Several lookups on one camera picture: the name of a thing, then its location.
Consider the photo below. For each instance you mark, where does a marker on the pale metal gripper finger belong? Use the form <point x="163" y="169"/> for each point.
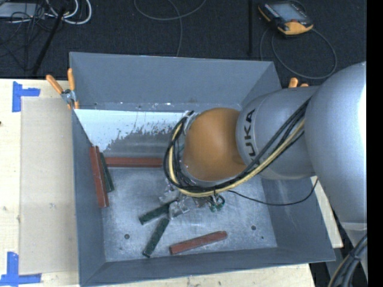
<point x="180" y="211"/>
<point x="167" y="194"/>

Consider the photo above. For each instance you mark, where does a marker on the dark green block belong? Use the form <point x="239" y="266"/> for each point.
<point x="156" y="238"/>
<point x="154" y="214"/>
<point x="107" y="173"/>

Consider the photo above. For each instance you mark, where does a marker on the grey metal bin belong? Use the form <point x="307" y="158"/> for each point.
<point x="209" y="223"/>

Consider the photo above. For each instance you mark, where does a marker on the red-brown flat block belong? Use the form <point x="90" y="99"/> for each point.
<point x="100" y="178"/>
<point x="133" y="162"/>
<point x="197" y="242"/>

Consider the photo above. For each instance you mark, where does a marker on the pale flat board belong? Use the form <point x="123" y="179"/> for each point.
<point x="45" y="175"/>

